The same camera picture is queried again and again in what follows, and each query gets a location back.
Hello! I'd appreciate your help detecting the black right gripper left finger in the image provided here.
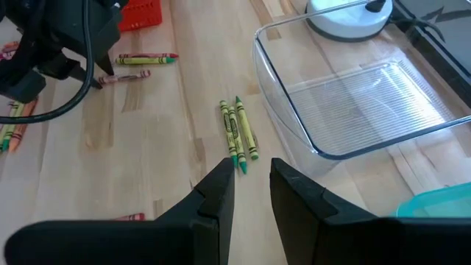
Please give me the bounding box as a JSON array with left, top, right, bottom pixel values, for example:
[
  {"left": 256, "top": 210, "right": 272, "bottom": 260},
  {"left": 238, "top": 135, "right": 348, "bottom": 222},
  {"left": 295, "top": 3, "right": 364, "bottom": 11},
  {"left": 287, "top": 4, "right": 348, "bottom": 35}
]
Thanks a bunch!
[{"left": 3, "top": 158, "right": 236, "bottom": 265}]

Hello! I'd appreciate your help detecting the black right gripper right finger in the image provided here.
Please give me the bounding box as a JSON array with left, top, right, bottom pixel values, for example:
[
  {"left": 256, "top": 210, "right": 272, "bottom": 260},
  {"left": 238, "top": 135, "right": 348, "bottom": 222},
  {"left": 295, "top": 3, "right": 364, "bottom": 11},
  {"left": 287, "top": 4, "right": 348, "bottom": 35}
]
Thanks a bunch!
[{"left": 269, "top": 157, "right": 471, "bottom": 265}]

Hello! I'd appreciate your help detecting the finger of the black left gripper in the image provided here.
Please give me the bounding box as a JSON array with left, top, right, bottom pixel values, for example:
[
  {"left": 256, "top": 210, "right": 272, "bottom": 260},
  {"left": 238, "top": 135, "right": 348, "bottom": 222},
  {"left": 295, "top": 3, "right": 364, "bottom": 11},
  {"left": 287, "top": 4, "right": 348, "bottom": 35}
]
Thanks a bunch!
[
  {"left": 93, "top": 14, "right": 122, "bottom": 76},
  {"left": 47, "top": 60, "right": 103, "bottom": 89}
]

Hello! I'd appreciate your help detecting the red plastic basket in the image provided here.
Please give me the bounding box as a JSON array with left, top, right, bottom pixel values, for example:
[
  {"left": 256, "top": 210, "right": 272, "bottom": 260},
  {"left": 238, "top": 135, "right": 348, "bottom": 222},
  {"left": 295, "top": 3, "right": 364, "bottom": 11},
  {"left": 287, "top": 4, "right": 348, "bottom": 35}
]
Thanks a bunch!
[{"left": 118, "top": 0, "right": 163, "bottom": 33}]

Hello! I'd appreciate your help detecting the red crayon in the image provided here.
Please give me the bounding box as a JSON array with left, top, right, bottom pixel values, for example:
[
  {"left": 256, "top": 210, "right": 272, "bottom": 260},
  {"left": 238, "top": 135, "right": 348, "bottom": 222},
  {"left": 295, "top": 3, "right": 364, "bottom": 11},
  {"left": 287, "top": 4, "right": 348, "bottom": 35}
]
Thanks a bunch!
[{"left": 113, "top": 212, "right": 146, "bottom": 222}]

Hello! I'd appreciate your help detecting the teal plastic bin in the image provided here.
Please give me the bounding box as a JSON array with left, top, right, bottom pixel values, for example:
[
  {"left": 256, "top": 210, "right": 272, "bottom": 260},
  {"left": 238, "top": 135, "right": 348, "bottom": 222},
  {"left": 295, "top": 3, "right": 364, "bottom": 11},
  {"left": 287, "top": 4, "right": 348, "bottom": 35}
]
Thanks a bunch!
[{"left": 395, "top": 183, "right": 471, "bottom": 219}]

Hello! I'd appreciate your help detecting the clear plastic bin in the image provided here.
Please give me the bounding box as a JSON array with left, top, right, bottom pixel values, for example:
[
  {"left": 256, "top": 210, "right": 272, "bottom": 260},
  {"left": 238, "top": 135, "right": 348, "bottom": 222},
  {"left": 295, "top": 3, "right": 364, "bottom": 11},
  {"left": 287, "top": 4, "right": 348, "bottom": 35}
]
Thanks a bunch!
[{"left": 252, "top": 0, "right": 471, "bottom": 178}]

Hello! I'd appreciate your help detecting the white desk lamp black neck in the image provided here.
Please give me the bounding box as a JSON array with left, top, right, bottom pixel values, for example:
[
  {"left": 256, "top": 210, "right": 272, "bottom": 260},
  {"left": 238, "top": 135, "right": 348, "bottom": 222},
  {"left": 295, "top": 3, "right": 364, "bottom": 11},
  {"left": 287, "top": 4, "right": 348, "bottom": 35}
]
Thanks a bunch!
[{"left": 305, "top": 0, "right": 394, "bottom": 42}]

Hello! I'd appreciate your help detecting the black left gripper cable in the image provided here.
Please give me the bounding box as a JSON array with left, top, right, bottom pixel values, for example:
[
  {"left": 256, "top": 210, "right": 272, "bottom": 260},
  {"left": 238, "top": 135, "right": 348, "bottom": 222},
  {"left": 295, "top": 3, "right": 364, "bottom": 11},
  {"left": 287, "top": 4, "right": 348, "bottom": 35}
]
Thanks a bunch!
[{"left": 0, "top": 0, "right": 95, "bottom": 125}]

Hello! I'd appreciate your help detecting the black aluminium table frame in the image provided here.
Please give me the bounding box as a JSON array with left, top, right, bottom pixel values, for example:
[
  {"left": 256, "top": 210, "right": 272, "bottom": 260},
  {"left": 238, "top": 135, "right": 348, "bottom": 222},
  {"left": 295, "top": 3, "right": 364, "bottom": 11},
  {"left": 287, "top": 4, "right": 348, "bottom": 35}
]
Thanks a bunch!
[{"left": 392, "top": 0, "right": 471, "bottom": 107}]

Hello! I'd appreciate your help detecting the black lamp power cord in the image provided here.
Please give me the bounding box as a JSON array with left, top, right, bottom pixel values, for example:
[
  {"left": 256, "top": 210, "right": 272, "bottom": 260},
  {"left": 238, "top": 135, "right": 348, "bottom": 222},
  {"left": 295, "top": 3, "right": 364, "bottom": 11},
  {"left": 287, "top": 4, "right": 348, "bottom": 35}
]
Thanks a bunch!
[{"left": 389, "top": 13, "right": 447, "bottom": 42}]

